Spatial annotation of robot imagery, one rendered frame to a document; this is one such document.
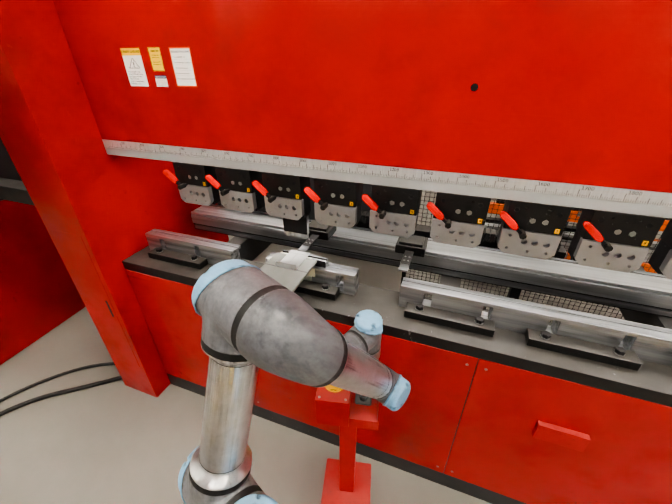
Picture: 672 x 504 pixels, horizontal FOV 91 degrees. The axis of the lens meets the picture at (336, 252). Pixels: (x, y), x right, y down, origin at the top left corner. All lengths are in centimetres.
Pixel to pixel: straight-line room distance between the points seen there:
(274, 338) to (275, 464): 149
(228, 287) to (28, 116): 123
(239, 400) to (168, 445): 149
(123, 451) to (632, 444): 212
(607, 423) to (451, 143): 100
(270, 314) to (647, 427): 124
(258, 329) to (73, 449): 194
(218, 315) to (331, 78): 75
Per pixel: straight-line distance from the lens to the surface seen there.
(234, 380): 60
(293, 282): 118
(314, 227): 147
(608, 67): 102
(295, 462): 190
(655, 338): 138
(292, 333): 45
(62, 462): 231
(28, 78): 161
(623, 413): 140
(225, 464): 73
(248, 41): 117
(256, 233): 170
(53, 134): 163
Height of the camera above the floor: 168
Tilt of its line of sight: 31 degrees down
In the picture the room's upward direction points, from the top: straight up
